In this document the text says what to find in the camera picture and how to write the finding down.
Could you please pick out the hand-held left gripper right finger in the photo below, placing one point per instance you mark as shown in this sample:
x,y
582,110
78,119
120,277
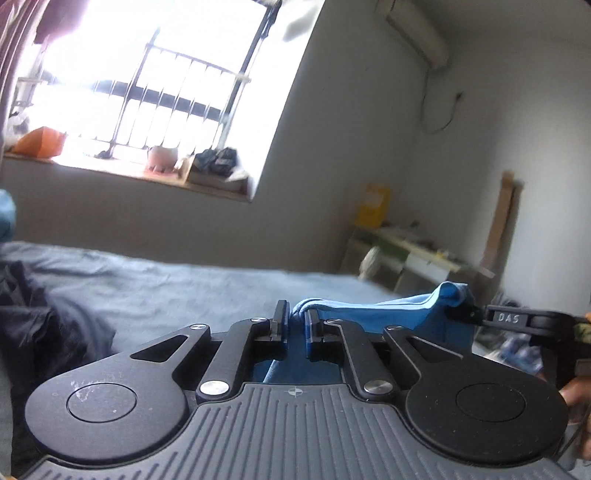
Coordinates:
x,y
308,344

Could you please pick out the orange bag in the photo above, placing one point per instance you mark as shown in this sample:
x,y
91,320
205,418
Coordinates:
x,y
41,142

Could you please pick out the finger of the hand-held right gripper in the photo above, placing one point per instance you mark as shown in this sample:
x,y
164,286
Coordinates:
x,y
466,314

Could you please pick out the pink pot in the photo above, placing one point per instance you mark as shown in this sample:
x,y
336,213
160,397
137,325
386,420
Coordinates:
x,y
161,158

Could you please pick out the grey-blue bed blanket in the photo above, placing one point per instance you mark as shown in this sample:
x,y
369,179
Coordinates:
x,y
161,295

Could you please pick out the person's right hand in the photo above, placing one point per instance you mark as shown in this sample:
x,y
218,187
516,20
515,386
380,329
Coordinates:
x,y
579,394

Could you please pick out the open cardboard box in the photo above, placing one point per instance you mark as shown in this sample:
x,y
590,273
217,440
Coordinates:
x,y
217,181

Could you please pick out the light blue shirt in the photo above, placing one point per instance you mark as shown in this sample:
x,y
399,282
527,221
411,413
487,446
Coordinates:
x,y
392,314

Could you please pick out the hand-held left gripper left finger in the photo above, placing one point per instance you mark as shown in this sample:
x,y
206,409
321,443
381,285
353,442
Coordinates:
x,y
285,339

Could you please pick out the black clothes pile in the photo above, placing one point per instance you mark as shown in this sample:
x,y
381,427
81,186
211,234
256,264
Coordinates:
x,y
46,323

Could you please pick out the white air conditioner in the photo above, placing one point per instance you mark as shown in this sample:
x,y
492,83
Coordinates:
x,y
415,37

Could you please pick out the white desk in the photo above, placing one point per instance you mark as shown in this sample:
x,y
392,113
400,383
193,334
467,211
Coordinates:
x,y
415,254

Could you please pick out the yellow box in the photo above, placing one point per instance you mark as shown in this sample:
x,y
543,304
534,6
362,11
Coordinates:
x,y
374,205

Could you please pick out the striped curtain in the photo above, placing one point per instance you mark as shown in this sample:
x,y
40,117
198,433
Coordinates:
x,y
14,55

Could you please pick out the long cardboard box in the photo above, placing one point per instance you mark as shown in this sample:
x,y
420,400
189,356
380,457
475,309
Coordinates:
x,y
498,221

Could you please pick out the teal pillow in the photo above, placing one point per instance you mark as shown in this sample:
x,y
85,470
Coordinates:
x,y
5,217

